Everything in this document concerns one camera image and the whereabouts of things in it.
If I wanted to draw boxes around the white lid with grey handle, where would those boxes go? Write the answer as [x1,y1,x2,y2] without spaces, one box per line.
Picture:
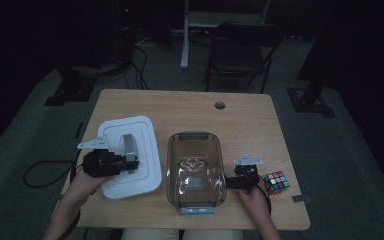
[97,115,163,200]

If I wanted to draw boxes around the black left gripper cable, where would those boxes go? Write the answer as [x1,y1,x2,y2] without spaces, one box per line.
[56,149,83,240]

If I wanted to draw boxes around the person's right hand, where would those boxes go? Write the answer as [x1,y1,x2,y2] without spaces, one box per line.
[238,181,270,219]

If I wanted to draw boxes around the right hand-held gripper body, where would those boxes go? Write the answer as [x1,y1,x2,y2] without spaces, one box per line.
[233,153,264,193]

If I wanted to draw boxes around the black stand with square base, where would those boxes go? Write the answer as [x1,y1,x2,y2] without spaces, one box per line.
[44,64,98,107]
[286,33,337,118]

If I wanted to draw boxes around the black folding chair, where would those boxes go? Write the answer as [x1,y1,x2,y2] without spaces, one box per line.
[203,21,286,94]

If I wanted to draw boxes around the grey round stand base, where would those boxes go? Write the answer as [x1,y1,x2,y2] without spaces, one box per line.
[73,62,128,78]

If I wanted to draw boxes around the black cable loop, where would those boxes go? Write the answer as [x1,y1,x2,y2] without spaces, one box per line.
[23,159,75,189]

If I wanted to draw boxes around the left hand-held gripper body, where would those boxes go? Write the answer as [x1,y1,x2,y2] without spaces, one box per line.
[77,134,128,178]

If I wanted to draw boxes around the person's beige trousers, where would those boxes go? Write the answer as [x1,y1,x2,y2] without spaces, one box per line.
[121,228,244,240]

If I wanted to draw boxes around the person's left hand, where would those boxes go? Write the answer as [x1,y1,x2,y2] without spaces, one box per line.
[67,165,114,204]

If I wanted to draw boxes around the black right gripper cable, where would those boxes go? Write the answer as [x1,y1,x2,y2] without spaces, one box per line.
[258,178,273,216]

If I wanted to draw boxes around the white desk frame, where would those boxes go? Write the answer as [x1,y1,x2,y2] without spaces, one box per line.
[180,0,271,70]

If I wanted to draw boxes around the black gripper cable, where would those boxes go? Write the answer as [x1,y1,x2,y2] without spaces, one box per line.
[56,149,83,240]
[258,178,273,216]

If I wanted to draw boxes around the bundle of black floor cables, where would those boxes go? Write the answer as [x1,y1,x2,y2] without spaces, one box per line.
[123,43,152,91]

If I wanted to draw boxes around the clear grey storage box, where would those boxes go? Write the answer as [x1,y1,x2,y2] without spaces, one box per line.
[165,130,228,216]

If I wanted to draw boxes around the multicoloured puzzle cube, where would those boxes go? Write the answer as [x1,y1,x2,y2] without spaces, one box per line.
[263,170,291,196]

